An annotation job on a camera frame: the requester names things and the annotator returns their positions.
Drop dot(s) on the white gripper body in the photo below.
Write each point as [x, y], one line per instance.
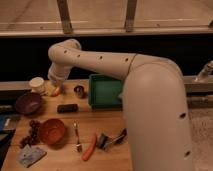
[58, 74]

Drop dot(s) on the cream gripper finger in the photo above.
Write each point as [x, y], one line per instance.
[49, 89]

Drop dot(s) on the red yellow apple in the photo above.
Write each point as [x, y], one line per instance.
[56, 92]

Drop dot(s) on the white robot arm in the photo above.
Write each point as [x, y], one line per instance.
[153, 97]

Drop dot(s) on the purple bowl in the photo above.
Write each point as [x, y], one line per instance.
[28, 103]

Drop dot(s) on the orange bowl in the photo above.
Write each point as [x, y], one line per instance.
[51, 131]

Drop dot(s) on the white cup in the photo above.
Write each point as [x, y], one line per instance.
[37, 84]

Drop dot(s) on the black rectangular block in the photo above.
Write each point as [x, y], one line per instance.
[66, 108]

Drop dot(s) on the small metal cup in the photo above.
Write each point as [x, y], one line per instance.
[79, 91]

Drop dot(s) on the metal spoon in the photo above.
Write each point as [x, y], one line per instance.
[78, 143]

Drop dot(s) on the green plastic tray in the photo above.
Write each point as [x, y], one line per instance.
[104, 92]

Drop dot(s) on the dark grape bunch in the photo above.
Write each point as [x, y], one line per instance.
[32, 137]

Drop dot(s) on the grey blue cloth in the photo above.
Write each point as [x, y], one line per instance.
[30, 155]

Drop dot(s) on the orange carrot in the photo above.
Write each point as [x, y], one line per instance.
[88, 152]

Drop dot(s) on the black handled brush tool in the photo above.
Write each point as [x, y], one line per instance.
[104, 141]

